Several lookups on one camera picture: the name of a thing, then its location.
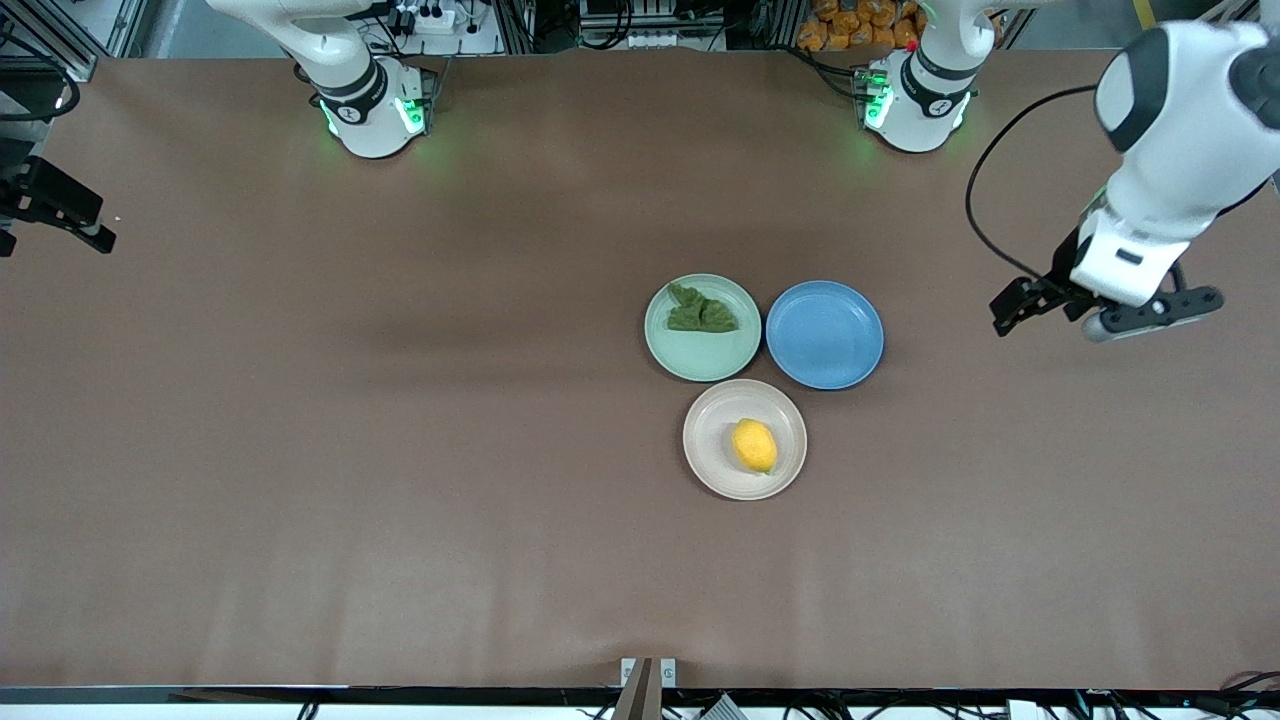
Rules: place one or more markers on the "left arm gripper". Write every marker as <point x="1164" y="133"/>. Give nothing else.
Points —
<point x="1058" y="288"/>

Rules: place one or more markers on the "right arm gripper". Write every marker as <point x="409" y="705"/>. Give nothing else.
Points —
<point x="38" y="198"/>

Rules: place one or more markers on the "yellow lemon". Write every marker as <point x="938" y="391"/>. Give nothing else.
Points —
<point x="755" y="446"/>

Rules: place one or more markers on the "green lettuce leaf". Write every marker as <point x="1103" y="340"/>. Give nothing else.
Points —
<point x="702" y="312"/>

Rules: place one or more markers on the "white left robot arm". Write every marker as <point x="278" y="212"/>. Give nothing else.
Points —
<point x="1190" y="110"/>

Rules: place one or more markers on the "blue plate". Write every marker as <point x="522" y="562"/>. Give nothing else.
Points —
<point x="824" y="335"/>

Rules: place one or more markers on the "light green plate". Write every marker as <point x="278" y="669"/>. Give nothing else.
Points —
<point x="703" y="350"/>

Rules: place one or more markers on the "bag of oranges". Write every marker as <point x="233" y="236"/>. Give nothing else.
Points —
<point x="855" y="25"/>

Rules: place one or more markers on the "beige plate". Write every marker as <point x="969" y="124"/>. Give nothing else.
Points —
<point x="715" y="450"/>

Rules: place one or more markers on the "white power strip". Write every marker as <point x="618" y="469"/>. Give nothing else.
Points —
<point x="425" y="18"/>

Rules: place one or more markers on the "grey metal frame piece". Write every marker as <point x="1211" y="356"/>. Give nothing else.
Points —
<point x="20" y="130"/>

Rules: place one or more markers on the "metal bracket with post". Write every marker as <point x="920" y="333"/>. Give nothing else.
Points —
<point x="647" y="685"/>

